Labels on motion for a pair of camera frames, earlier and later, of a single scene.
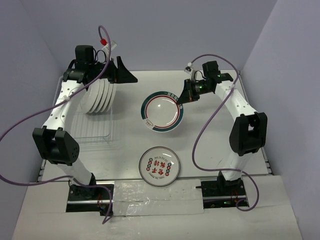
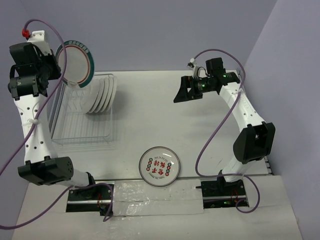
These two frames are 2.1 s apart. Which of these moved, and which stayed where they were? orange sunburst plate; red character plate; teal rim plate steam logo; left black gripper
Moved: left black gripper
Stayed: orange sunburst plate; teal rim plate steam logo; red character plate
